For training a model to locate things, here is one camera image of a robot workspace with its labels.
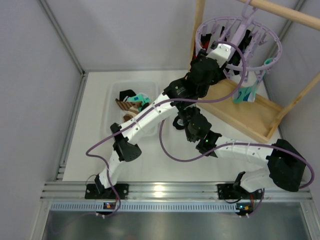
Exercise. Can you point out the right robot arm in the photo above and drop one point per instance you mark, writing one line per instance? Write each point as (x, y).
(279, 163)

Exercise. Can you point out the purple round clip hanger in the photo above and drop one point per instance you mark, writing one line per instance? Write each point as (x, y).
(233, 29)

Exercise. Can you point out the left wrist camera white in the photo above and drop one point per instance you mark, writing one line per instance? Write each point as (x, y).
(221, 54)

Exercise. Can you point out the mint sock in basket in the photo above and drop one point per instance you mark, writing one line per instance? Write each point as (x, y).
(141, 97)

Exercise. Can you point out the aluminium rail base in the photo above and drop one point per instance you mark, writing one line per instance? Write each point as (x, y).
(199, 197)

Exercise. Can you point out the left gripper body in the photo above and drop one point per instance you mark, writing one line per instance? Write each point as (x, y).
(202, 53)

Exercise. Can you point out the navy patterned sock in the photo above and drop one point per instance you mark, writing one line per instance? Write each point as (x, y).
(235, 60)

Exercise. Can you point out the white plastic basket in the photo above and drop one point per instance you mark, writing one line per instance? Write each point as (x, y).
(112, 112)

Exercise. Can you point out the argyle red orange sock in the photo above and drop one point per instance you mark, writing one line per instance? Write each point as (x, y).
(205, 41)

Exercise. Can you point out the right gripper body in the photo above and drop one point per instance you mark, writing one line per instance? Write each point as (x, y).
(180, 116)

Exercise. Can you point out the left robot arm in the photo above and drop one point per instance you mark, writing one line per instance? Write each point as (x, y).
(177, 98)

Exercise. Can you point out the brown striped sock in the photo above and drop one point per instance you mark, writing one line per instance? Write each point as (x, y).
(128, 106)

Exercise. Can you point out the mint green sock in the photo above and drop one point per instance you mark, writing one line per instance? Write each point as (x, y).
(248, 94)

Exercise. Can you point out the wooden hanger stand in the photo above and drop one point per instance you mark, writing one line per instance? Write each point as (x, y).
(260, 119)

